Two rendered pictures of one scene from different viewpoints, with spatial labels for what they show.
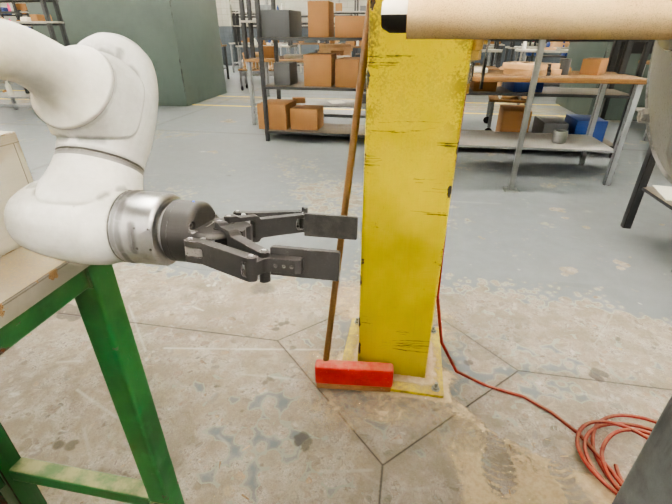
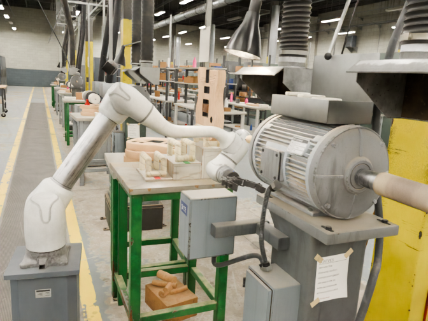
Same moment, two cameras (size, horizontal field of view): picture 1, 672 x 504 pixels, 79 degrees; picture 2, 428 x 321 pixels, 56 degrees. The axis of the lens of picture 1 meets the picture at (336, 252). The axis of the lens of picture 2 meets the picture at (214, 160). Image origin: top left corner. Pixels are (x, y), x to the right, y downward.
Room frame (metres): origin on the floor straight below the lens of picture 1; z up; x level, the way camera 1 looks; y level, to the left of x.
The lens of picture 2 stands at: (-0.64, -1.27, 1.48)
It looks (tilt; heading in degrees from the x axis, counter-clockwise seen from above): 12 degrees down; 56
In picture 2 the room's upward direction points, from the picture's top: 3 degrees clockwise
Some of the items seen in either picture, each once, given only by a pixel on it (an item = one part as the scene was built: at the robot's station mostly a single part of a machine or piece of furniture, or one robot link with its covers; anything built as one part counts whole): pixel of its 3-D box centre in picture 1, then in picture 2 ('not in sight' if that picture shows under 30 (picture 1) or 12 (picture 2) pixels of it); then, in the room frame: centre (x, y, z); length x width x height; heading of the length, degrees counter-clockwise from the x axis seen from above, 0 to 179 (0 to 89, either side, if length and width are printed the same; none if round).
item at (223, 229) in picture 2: not in sight; (240, 227); (0.11, -0.34, 1.02); 0.19 x 0.04 x 0.04; 170
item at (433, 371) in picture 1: (393, 350); not in sight; (1.34, -0.25, 0.02); 0.40 x 0.40 x 0.02; 80
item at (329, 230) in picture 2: not in sight; (320, 211); (0.27, -0.52, 1.11); 0.36 x 0.24 x 0.04; 80
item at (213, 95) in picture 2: not in sight; (209, 105); (0.61, 0.65, 1.33); 0.35 x 0.04 x 0.40; 78
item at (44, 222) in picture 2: not in sight; (44, 219); (-0.33, 0.42, 0.87); 0.18 x 0.16 x 0.22; 81
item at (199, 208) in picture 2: not in sight; (222, 237); (0.05, -0.32, 0.99); 0.24 x 0.21 x 0.26; 80
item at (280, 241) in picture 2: not in sight; (272, 235); (0.16, -0.43, 1.02); 0.13 x 0.04 x 0.04; 80
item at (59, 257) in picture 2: not in sight; (45, 253); (-0.33, 0.39, 0.73); 0.22 x 0.18 x 0.06; 72
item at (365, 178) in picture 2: not in sight; (370, 179); (0.24, -0.69, 1.25); 0.07 x 0.04 x 0.04; 80
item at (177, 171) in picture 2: not in sight; (180, 166); (0.45, 0.68, 0.98); 0.27 x 0.16 x 0.09; 79
